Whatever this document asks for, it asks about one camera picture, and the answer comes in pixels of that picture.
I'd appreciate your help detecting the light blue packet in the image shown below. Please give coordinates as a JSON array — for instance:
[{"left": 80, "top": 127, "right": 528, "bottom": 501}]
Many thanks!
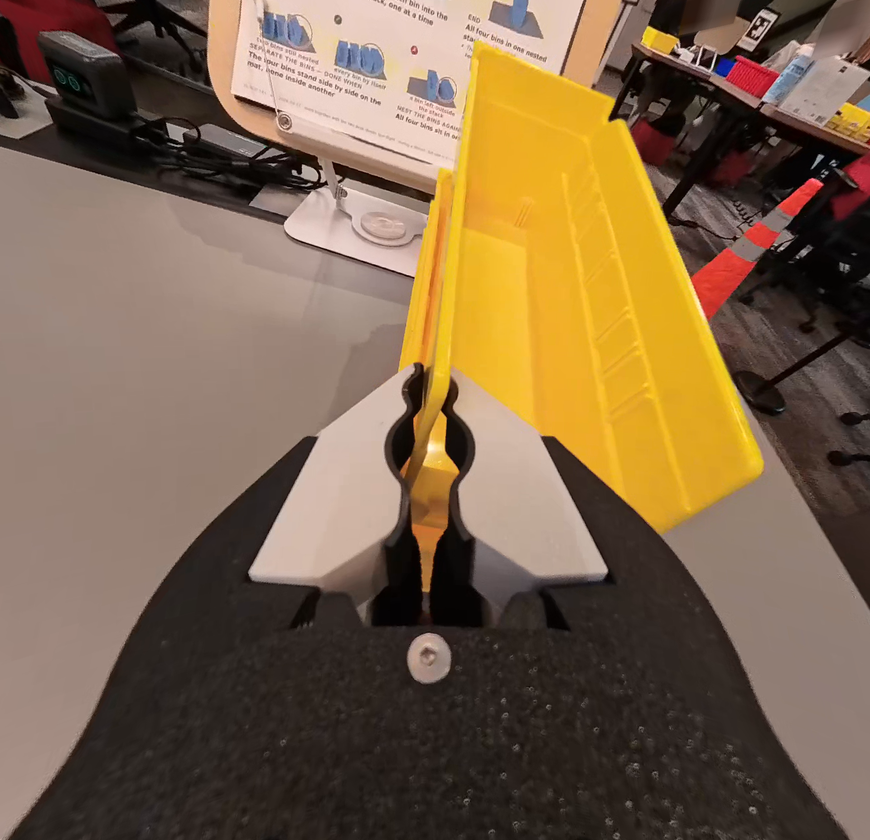
[{"left": 763, "top": 44, "right": 815, "bottom": 105}]

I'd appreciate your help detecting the long background table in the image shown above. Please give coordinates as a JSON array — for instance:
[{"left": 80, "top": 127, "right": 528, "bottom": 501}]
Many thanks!
[{"left": 628, "top": 41, "right": 870, "bottom": 218}]

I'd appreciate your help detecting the red chair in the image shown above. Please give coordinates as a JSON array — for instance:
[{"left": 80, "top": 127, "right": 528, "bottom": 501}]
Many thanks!
[{"left": 0, "top": 0, "right": 113, "bottom": 86}]

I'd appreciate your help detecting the black power adapter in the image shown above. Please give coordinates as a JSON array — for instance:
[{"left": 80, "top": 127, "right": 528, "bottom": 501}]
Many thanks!
[{"left": 197, "top": 125, "right": 269, "bottom": 160}]

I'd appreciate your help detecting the orange traffic cone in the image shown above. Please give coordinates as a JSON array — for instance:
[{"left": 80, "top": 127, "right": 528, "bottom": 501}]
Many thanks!
[{"left": 690, "top": 177, "right": 825, "bottom": 324}]

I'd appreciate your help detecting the yellow plastic bin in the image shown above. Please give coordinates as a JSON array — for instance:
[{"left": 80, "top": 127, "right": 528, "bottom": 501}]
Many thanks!
[
  {"left": 398, "top": 167, "right": 455, "bottom": 395},
  {"left": 408, "top": 41, "right": 764, "bottom": 589}
]

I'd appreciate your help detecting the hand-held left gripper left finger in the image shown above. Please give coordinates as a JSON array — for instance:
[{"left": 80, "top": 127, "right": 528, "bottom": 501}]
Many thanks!
[{"left": 247, "top": 363, "right": 429, "bottom": 628}]

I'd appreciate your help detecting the printed instruction sheet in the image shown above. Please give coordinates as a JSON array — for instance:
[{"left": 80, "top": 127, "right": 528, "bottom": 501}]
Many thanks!
[{"left": 231, "top": 0, "right": 598, "bottom": 168}]

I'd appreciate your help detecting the wooden instruction board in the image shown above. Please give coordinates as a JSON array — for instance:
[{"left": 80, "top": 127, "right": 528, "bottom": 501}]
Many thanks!
[{"left": 207, "top": 0, "right": 626, "bottom": 195}]

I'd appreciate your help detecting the row of small yellow bins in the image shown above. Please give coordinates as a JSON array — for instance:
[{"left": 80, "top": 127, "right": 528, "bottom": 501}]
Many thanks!
[{"left": 826, "top": 102, "right": 870, "bottom": 141}]

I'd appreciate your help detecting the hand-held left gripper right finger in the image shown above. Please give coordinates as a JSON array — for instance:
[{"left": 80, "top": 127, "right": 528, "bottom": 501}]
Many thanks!
[{"left": 428, "top": 367, "right": 609, "bottom": 628}]

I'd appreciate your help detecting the grey desk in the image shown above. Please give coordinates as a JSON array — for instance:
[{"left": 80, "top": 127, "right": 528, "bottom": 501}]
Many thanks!
[{"left": 0, "top": 146, "right": 870, "bottom": 840}]

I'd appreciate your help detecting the black charging device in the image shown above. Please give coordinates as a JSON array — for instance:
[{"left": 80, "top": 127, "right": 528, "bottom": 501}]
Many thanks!
[{"left": 37, "top": 31, "right": 171, "bottom": 151}]

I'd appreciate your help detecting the black and white tag sign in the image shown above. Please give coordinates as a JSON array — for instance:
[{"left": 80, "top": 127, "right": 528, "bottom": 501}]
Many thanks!
[{"left": 737, "top": 7, "right": 781, "bottom": 55}]

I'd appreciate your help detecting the black office chair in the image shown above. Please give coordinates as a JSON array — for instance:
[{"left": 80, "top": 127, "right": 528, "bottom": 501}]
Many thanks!
[{"left": 737, "top": 174, "right": 870, "bottom": 334}]

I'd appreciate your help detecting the white box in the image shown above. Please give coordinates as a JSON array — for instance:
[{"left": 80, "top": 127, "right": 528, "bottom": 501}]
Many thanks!
[{"left": 782, "top": 57, "right": 870, "bottom": 126}]

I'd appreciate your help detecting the red basket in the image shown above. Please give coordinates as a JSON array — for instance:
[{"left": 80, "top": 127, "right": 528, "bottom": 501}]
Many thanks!
[{"left": 726, "top": 57, "right": 780, "bottom": 98}]

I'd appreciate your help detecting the black round stand base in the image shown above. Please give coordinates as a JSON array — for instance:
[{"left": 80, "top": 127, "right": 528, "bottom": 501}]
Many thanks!
[{"left": 733, "top": 323, "right": 859, "bottom": 416}]

